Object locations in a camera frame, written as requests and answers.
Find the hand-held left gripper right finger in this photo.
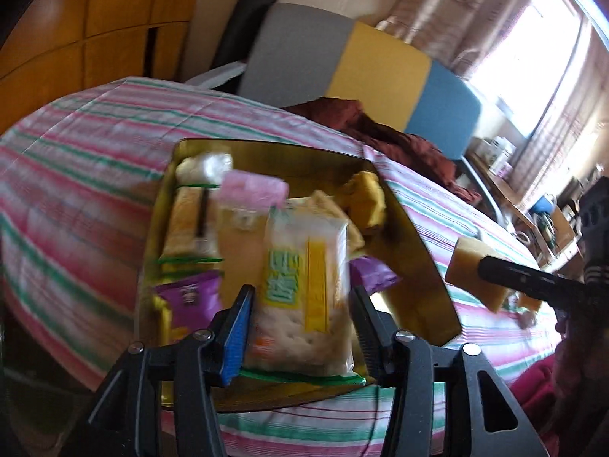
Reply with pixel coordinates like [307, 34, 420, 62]
[349, 286, 548, 457]

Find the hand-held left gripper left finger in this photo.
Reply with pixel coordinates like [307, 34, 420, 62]
[71, 286, 255, 457]

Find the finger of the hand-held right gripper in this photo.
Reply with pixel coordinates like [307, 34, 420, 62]
[478, 256, 588, 303]

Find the brown sponge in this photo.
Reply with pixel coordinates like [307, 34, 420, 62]
[445, 237, 512, 314]

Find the cracker packet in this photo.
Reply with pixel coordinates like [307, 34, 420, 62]
[245, 197, 365, 377]

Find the gold tin box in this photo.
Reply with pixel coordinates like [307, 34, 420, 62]
[136, 138, 462, 412]

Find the yellow bear plush toy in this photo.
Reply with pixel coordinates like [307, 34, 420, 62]
[335, 171, 387, 236]

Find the pink plastic roll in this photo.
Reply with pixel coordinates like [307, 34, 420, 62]
[221, 171, 289, 210]

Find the person's right forearm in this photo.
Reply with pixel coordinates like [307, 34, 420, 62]
[547, 314, 609, 457]

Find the purple snack packet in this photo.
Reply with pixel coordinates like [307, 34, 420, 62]
[349, 256, 400, 293]
[155, 270, 224, 339]

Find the blue round object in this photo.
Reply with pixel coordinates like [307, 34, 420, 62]
[530, 194, 556, 216]

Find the wooden desk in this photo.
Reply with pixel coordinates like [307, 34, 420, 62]
[469, 152, 586, 267]

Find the patterned curtain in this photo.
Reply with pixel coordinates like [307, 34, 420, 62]
[376, 0, 553, 81]
[516, 10, 609, 196]

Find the green striped biscuit packet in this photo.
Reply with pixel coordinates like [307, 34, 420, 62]
[162, 183, 224, 267]

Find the white clear packet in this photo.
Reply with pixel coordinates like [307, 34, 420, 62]
[177, 153, 234, 185]

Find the maroon cloth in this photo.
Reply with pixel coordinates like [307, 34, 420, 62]
[285, 97, 481, 205]

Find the window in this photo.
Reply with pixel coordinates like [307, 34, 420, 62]
[469, 0, 586, 139]

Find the striped bedsheet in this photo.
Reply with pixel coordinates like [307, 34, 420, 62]
[0, 76, 557, 457]

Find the grey yellow blue chair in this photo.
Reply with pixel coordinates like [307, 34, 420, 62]
[185, 2, 505, 220]

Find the black rolled mat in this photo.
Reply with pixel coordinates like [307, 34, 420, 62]
[212, 0, 281, 70]

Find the wooden wardrobe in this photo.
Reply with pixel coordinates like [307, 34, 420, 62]
[0, 0, 205, 91]

